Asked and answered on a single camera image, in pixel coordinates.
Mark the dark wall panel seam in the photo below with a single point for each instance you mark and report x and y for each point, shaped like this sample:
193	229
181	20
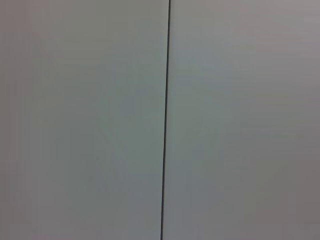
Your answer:
165	120

